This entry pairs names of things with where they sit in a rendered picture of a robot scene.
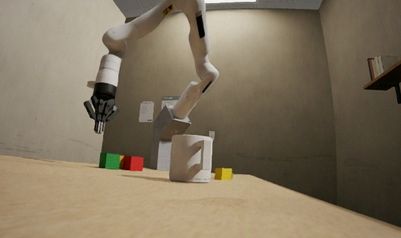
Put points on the red cube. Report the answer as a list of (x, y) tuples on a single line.
[(132, 163)]

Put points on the white mug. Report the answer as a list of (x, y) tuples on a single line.
[(190, 159)]

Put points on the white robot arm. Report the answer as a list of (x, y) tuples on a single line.
[(199, 41)]

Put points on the green cube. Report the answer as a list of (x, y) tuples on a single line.
[(109, 161)]

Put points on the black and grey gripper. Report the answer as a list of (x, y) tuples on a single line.
[(102, 101)]

